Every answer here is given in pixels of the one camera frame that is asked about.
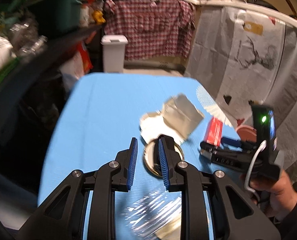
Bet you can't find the red white toothpaste box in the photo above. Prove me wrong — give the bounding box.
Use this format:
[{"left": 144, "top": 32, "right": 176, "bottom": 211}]
[{"left": 203, "top": 117, "right": 223, "bottom": 146}]

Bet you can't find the pink plastic trash basin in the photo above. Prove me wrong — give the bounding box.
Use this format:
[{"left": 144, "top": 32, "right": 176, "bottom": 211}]
[{"left": 235, "top": 125, "right": 257, "bottom": 142}]

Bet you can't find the white pedal trash bin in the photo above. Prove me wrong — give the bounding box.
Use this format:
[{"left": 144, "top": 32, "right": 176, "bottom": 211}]
[{"left": 101, "top": 35, "right": 128, "bottom": 73}]

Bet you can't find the person's right hand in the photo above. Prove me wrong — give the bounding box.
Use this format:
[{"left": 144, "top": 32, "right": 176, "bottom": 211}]
[{"left": 249, "top": 170, "right": 297, "bottom": 221}]

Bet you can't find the crumpled cream paper napkin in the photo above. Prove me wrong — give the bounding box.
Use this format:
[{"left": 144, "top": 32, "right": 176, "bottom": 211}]
[{"left": 154, "top": 211, "right": 214, "bottom": 239}]

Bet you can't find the torn cream paper bag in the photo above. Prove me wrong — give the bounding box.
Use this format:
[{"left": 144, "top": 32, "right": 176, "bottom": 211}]
[{"left": 139, "top": 94, "right": 204, "bottom": 145}]

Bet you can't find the clear plastic wrapper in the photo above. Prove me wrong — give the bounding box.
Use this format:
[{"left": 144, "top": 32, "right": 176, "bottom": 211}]
[{"left": 121, "top": 189, "right": 182, "bottom": 239}]

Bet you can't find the grey deer print curtain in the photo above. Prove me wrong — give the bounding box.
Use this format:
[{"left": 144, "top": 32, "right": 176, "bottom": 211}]
[{"left": 185, "top": 7, "right": 297, "bottom": 181}]

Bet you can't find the round gold jar lid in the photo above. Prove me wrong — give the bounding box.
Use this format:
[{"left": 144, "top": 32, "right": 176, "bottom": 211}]
[{"left": 143, "top": 139, "right": 186, "bottom": 179}]

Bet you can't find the blue tablecloth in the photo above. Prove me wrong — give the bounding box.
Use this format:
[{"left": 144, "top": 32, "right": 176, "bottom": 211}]
[{"left": 38, "top": 74, "right": 219, "bottom": 239}]

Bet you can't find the red plaid shirt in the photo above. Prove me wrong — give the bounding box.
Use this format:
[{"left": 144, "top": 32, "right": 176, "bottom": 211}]
[{"left": 104, "top": 0, "right": 196, "bottom": 61}]

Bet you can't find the red orange snack bag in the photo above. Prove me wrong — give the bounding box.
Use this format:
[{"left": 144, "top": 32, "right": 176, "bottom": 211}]
[{"left": 77, "top": 41, "right": 93, "bottom": 74}]

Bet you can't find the black storage shelf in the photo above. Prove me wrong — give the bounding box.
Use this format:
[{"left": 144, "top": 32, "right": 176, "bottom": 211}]
[{"left": 0, "top": 0, "right": 109, "bottom": 100}]

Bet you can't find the white label jar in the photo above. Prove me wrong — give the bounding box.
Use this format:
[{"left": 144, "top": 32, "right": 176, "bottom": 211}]
[{"left": 79, "top": 5, "right": 89, "bottom": 27}]

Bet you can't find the green plastic storage box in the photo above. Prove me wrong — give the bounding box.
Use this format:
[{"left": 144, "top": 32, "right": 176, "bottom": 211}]
[{"left": 28, "top": 0, "right": 86, "bottom": 35}]

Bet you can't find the white cable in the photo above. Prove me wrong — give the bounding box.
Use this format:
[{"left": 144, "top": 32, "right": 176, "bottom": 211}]
[{"left": 243, "top": 139, "right": 267, "bottom": 202}]

